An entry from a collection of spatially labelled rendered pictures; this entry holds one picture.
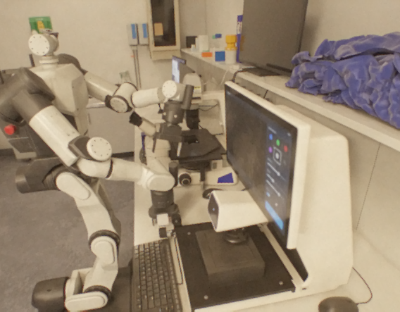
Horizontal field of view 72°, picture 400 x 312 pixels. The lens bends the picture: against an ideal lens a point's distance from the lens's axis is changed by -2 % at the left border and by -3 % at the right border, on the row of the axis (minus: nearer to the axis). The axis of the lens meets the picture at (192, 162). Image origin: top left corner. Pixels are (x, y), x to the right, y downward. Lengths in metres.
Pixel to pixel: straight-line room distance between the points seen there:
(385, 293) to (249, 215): 0.51
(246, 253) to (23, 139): 0.86
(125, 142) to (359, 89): 3.03
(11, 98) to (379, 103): 0.97
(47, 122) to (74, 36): 3.17
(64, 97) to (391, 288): 1.22
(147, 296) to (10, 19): 3.74
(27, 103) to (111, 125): 2.65
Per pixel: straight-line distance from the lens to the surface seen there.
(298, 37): 1.30
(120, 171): 0.91
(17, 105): 0.93
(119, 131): 3.54
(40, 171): 1.23
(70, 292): 1.63
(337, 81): 0.95
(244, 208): 0.77
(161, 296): 0.93
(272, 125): 0.59
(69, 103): 1.05
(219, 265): 0.80
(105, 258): 1.40
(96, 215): 1.31
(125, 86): 1.28
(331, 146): 0.69
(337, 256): 0.92
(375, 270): 1.15
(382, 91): 0.82
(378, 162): 1.15
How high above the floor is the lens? 1.49
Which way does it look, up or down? 26 degrees down
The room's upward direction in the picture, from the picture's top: 2 degrees counter-clockwise
